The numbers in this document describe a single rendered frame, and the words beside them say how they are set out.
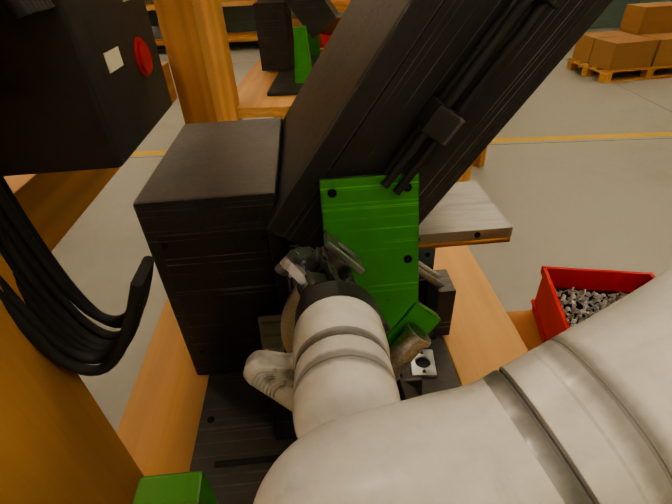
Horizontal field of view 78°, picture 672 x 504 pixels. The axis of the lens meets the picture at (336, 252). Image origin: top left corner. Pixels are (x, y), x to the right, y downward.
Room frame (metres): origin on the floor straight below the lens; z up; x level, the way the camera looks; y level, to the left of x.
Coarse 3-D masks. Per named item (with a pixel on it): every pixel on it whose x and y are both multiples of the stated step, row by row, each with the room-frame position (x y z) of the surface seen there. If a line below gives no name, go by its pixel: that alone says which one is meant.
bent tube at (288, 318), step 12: (324, 240) 0.39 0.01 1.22; (336, 240) 0.40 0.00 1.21; (336, 252) 0.37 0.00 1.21; (348, 252) 0.40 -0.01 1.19; (336, 264) 0.37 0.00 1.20; (348, 264) 0.37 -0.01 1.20; (360, 264) 0.37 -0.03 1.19; (288, 300) 0.37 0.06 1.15; (288, 312) 0.36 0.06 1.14; (288, 324) 0.35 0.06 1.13; (288, 336) 0.35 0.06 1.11; (288, 348) 0.34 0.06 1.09
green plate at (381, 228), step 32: (320, 192) 0.42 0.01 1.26; (352, 192) 0.43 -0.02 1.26; (384, 192) 0.43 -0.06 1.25; (416, 192) 0.43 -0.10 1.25; (352, 224) 0.42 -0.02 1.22; (384, 224) 0.42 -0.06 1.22; (416, 224) 0.42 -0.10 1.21; (384, 256) 0.41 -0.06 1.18; (416, 256) 0.41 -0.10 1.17; (384, 288) 0.39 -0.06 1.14; (416, 288) 0.40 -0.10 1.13
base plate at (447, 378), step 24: (432, 336) 0.52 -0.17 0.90; (216, 384) 0.44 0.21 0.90; (240, 384) 0.44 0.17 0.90; (432, 384) 0.42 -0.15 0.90; (456, 384) 0.42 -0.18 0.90; (216, 408) 0.40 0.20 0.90; (240, 408) 0.40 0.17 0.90; (264, 408) 0.39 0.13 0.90; (216, 432) 0.36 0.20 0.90; (240, 432) 0.35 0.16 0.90; (264, 432) 0.35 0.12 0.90; (192, 456) 0.32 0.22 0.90; (216, 456) 0.32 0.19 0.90; (240, 456) 0.32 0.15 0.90; (264, 456) 0.32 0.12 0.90; (216, 480) 0.29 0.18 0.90; (240, 480) 0.28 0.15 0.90
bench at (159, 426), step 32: (160, 320) 0.63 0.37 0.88; (160, 352) 0.54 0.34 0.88; (160, 384) 0.47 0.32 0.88; (192, 384) 0.46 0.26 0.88; (128, 416) 0.41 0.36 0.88; (160, 416) 0.40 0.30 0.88; (192, 416) 0.40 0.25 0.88; (128, 448) 0.35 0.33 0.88; (160, 448) 0.35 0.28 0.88; (192, 448) 0.35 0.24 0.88
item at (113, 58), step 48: (96, 0) 0.37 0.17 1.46; (0, 48) 0.31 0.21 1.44; (48, 48) 0.31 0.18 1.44; (96, 48) 0.34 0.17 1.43; (144, 48) 0.43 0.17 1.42; (0, 96) 0.31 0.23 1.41; (48, 96) 0.31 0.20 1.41; (96, 96) 0.31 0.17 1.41; (144, 96) 0.40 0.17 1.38; (0, 144) 0.31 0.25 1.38; (48, 144) 0.31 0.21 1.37; (96, 144) 0.31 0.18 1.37
